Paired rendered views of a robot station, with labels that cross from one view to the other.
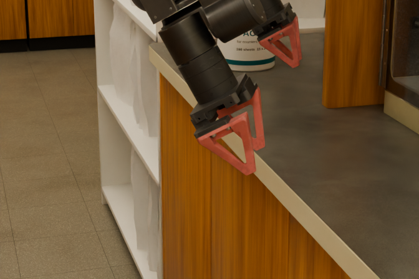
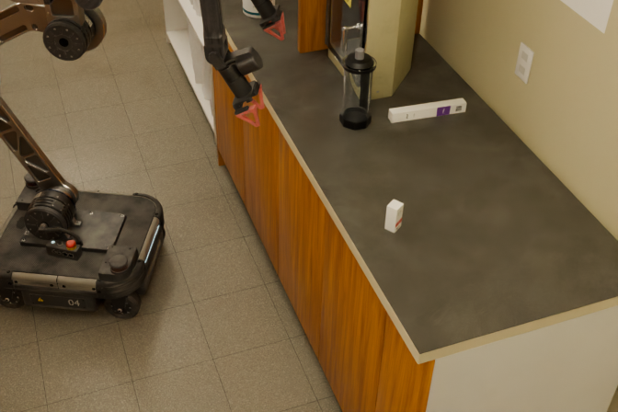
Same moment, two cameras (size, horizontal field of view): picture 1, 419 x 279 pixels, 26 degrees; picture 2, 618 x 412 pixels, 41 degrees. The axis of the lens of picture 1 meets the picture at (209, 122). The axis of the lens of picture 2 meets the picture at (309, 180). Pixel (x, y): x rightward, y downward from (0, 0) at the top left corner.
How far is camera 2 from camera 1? 146 cm
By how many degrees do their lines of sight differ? 22
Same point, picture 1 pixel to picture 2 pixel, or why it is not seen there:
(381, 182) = (317, 110)
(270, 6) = (268, 12)
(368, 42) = (320, 20)
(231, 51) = (250, 7)
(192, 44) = (233, 76)
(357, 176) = (307, 107)
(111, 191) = (173, 36)
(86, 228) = (159, 63)
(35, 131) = not seen: outside the picture
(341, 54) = (306, 27)
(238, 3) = (250, 62)
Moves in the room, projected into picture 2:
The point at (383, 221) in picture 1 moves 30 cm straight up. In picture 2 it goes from (314, 135) to (317, 53)
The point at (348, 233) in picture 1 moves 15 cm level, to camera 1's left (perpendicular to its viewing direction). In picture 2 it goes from (299, 143) to (251, 144)
